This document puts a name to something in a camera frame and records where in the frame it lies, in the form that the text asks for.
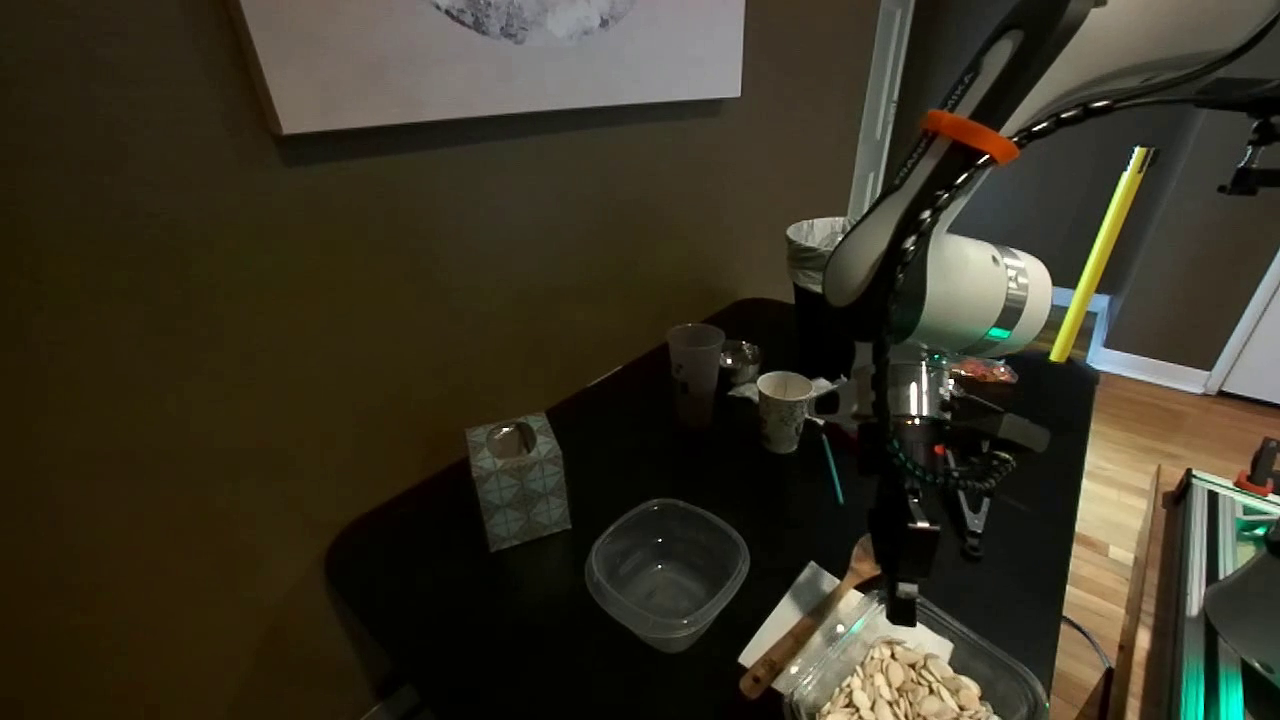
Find yellow stick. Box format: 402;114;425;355
1045;143;1158;369

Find aluminium frame with green light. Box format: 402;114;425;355
1148;459;1280;720

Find maroon plastic plate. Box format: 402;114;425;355
947;353;1032;394

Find black metal-handled tongs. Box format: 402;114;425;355
933;404;1056;565

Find patterned tissue box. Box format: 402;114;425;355
460;410;578;558

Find flat white napkin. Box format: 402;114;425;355
735;558;883;678

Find clear bag of nuts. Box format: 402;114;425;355
776;591;1056;720

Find clear plastic container bowl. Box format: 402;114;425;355
582;494;757;658

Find patterned paper cup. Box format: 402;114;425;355
753;369;843;459

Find white framed wall picture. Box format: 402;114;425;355
232;0;753;139

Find blue pencil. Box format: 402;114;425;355
818;428;853;514

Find wooden spoon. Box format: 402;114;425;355
735;536;887;703

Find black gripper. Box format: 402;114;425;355
860;338;947;630

